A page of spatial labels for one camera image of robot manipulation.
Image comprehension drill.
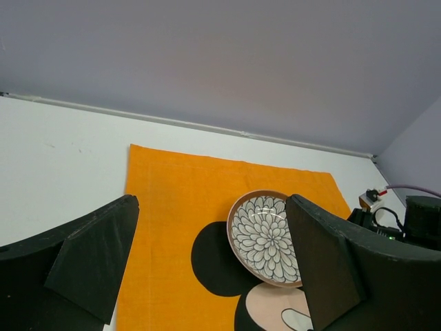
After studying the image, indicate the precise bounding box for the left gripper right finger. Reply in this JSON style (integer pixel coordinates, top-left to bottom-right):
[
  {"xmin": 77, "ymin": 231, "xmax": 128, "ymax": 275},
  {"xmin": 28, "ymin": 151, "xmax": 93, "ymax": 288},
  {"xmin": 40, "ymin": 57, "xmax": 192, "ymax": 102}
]
[{"xmin": 286, "ymin": 194, "xmax": 440, "ymax": 330}]

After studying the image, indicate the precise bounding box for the orange Mickey Mouse placemat cloth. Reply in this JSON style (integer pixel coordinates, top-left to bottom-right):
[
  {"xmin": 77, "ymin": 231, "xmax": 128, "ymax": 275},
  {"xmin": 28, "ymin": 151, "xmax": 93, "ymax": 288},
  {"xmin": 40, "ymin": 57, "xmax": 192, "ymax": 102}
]
[{"xmin": 116, "ymin": 146, "xmax": 350, "ymax": 330}]

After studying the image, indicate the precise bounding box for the floral patterned plate copper rim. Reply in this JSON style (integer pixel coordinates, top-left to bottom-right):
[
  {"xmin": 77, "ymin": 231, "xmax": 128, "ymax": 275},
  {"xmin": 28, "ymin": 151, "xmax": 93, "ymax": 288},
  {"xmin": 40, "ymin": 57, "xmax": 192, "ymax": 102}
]
[{"xmin": 227, "ymin": 190, "xmax": 302, "ymax": 288}]

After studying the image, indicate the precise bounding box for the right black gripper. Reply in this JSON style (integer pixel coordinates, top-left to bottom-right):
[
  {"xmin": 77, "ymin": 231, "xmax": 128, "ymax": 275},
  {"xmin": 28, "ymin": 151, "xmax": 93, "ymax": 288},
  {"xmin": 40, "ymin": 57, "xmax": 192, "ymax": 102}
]
[{"xmin": 347, "ymin": 196, "xmax": 440, "ymax": 247}]

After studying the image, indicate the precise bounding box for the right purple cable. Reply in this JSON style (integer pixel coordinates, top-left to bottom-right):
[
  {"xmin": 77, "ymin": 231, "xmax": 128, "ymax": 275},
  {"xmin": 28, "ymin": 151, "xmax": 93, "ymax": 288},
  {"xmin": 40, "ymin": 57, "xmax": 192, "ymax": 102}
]
[{"xmin": 385, "ymin": 184, "xmax": 441, "ymax": 199}]

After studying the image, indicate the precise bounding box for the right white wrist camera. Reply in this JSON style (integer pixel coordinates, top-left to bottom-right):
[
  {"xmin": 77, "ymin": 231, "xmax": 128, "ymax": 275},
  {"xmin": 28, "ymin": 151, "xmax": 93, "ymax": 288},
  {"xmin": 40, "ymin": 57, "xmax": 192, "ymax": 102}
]
[{"xmin": 358, "ymin": 188, "xmax": 387, "ymax": 212}]

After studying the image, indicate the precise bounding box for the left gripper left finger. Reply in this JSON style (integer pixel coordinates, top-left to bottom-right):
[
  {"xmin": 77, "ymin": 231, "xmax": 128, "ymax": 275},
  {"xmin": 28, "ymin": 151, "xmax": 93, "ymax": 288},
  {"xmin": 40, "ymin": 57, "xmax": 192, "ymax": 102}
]
[{"xmin": 1, "ymin": 194, "xmax": 139, "ymax": 330}]

